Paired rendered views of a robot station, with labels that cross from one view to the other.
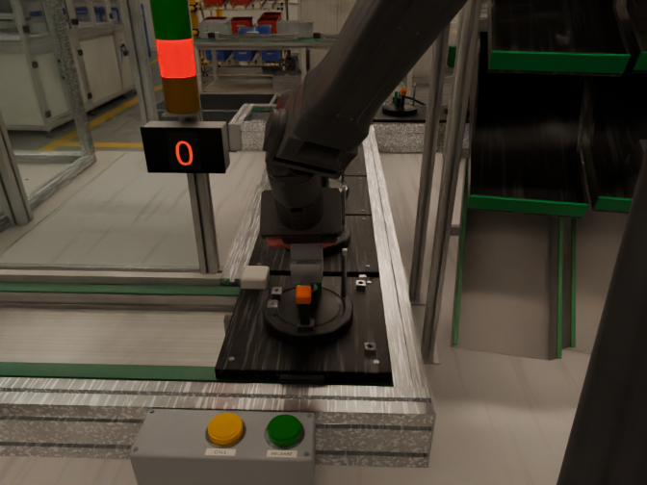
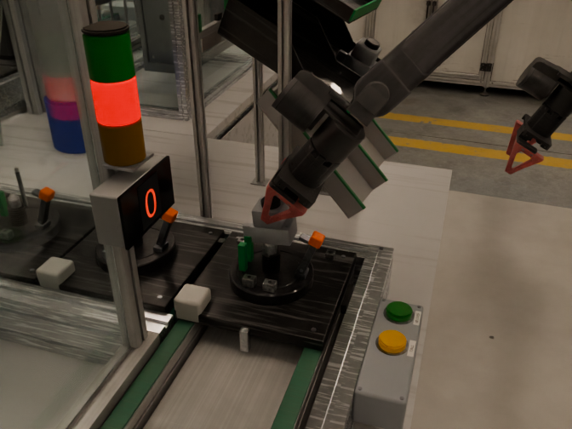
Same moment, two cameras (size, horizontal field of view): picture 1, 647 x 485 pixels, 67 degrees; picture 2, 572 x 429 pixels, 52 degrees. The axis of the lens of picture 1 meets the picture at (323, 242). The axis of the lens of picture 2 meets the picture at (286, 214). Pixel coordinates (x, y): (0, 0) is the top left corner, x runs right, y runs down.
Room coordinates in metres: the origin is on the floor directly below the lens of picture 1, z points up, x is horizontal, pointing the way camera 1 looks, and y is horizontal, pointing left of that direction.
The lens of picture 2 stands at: (0.38, 0.78, 1.56)
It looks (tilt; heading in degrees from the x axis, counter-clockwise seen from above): 31 degrees down; 286
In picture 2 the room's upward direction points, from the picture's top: straight up
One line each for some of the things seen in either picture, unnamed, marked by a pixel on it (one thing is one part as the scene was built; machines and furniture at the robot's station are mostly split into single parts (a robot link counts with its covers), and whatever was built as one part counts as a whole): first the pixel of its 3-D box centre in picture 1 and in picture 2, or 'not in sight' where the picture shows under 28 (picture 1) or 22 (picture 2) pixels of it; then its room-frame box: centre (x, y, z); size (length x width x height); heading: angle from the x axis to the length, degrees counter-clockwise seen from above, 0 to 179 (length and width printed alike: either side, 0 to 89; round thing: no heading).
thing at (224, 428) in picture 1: (225, 430); (391, 343); (0.41, 0.12, 0.96); 0.04 x 0.04 x 0.02
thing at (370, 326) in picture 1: (308, 321); (271, 283); (0.62, 0.02, 0.96); 0.24 x 0.24 x 0.02; 88
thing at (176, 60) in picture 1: (176, 57); (116, 98); (0.75, 0.21, 1.33); 0.05 x 0.05 x 0.05
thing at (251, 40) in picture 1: (305, 71); not in sight; (6.11, 0.21, 0.45); 2.50 x 0.92 x 0.91; 88
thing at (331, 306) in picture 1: (307, 311); (271, 274); (0.62, 0.02, 0.98); 0.14 x 0.14 x 0.02
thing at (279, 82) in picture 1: (299, 80); not in sight; (6.05, 0.28, 0.36); 0.60 x 0.40 x 0.15; 88
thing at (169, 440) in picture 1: (227, 448); (390, 358); (0.41, 0.12, 0.93); 0.21 x 0.07 x 0.06; 88
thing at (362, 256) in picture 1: (315, 220); (132, 232); (0.88, 0.02, 1.01); 0.24 x 0.24 x 0.13; 88
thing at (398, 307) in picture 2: (284, 432); (398, 313); (0.41, 0.05, 0.96); 0.04 x 0.04 x 0.02
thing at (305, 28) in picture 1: (295, 29); not in sight; (6.20, 0.32, 0.90); 0.40 x 0.31 x 0.17; 86
